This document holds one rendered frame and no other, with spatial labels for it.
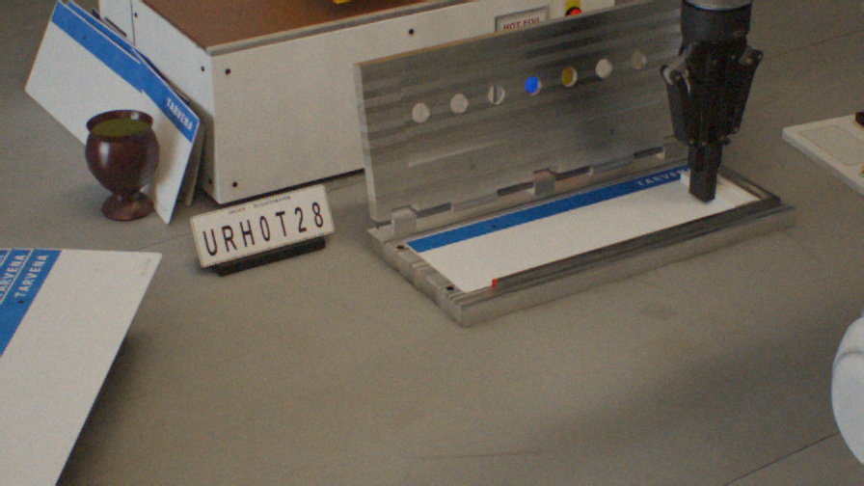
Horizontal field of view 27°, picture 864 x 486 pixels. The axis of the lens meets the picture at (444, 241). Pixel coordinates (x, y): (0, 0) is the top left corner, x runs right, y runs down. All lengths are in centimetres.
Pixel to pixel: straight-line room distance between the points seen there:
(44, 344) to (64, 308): 7
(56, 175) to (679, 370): 82
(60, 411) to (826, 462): 68
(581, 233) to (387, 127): 24
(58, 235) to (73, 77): 33
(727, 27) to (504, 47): 25
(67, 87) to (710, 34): 85
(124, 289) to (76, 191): 45
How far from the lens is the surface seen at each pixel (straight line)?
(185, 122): 204
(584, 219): 200
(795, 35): 261
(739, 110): 203
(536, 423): 169
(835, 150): 223
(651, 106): 212
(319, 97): 208
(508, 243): 195
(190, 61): 206
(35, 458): 149
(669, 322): 185
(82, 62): 232
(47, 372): 160
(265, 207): 196
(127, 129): 205
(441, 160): 197
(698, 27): 194
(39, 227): 208
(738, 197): 205
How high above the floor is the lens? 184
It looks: 28 degrees down
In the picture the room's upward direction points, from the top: straight up
